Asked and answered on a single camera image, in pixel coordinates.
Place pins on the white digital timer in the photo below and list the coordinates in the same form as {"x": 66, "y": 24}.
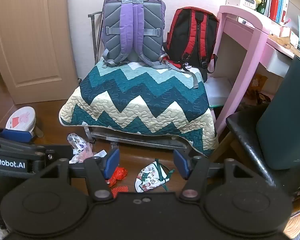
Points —
{"x": 248, "y": 1}

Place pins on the orange white box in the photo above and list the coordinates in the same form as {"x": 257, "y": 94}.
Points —
{"x": 288, "y": 33}

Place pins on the pink plastic bag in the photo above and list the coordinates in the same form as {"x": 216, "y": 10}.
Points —
{"x": 86, "y": 155}

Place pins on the white desk drawer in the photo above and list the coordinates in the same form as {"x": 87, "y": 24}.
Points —
{"x": 280, "y": 63}

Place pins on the wooden chair black seat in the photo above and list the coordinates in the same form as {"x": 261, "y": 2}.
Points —
{"x": 245, "y": 140}

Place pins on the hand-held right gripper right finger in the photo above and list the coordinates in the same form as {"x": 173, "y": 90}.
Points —
{"x": 181, "y": 163}

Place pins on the red black backpack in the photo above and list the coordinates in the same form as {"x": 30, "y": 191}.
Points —
{"x": 190, "y": 37}

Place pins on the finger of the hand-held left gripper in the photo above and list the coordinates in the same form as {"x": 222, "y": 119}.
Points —
{"x": 58, "y": 155}
{"x": 15, "y": 135}

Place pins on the red wrapper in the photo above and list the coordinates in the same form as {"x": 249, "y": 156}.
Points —
{"x": 118, "y": 175}

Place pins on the purple grey backpack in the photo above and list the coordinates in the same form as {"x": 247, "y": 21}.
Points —
{"x": 132, "y": 30}

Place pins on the white child toilet seat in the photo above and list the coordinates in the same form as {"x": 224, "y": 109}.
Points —
{"x": 20, "y": 116}

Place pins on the teal cream zigzag quilt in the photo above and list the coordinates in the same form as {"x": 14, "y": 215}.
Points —
{"x": 140, "y": 100}

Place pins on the white flat panel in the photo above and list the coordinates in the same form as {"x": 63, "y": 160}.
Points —
{"x": 218, "y": 92}

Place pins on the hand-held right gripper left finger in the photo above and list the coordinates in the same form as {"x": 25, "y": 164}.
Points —
{"x": 112, "y": 162}

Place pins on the red mesh net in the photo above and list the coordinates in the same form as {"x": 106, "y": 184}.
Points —
{"x": 120, "y": 190}

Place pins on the pink desk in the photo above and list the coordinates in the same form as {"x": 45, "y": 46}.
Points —
{"x": 240, "y": 62}

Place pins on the metal bed frame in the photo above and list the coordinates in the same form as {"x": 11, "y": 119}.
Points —
{"x": 140, "y": 140}

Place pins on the white paper scrap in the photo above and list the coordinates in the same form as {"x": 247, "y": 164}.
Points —
{"x": 101, "y": 153}

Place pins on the printed plastic wrapper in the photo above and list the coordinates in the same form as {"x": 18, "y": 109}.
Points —
{"x": 77, "y": 141}

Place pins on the dark snack bag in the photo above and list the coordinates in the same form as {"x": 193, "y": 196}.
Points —
{"x": 263, "y": 98}

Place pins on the orange snack bag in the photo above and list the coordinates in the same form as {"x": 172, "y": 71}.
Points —
{"x": 257, "y": 83}

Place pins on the beige wooden door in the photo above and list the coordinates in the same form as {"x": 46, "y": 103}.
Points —
{"x": 27, "y": 42}

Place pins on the dark metal rack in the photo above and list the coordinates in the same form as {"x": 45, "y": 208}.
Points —
{"x": 98, "y": 37}

